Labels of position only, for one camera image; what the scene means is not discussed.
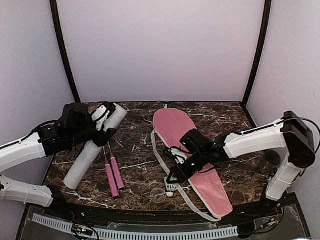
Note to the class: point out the red badminton racket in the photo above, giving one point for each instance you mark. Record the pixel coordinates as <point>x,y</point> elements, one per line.
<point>111,179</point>

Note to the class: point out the black front rail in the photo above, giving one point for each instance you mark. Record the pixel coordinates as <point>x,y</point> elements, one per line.
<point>241,214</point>

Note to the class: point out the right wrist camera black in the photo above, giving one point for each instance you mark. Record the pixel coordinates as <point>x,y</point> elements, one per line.
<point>175,154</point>

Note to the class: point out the pink racket bag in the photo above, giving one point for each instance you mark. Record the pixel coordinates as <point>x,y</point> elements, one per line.
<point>171,124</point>

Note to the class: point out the black right corner post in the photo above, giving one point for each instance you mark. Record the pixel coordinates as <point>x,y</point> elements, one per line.
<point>258,52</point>

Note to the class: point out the clear plastic tube lid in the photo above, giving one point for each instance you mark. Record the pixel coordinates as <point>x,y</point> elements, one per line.
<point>158,195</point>

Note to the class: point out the black left corner post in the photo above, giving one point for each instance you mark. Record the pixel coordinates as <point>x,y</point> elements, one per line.
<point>63,50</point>

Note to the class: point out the white pink badminton racket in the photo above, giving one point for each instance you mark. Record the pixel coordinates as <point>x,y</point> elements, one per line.
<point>111,159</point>

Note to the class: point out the black corner post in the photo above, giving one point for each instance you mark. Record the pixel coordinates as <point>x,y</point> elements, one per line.
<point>258,52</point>
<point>63,50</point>

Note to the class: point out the white shuttlecock tube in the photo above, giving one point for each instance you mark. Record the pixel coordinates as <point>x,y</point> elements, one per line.
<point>91,151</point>

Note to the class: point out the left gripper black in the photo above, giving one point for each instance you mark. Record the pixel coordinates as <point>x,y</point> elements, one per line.
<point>104,137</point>

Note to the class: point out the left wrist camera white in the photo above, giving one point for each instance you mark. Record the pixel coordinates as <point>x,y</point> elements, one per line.
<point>100,112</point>

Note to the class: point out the white plastic shuttlecock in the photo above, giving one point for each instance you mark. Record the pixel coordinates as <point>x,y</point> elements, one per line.
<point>170,188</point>

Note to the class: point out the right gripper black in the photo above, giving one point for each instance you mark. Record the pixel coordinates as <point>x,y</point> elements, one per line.
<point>182,175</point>

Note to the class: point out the grey slotted cable duct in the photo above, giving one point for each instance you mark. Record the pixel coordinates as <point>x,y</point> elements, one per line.
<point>98,233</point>

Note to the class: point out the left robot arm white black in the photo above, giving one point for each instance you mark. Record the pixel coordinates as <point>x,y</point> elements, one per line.
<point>78,124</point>

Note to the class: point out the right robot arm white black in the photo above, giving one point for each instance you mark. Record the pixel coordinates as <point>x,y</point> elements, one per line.
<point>288,132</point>

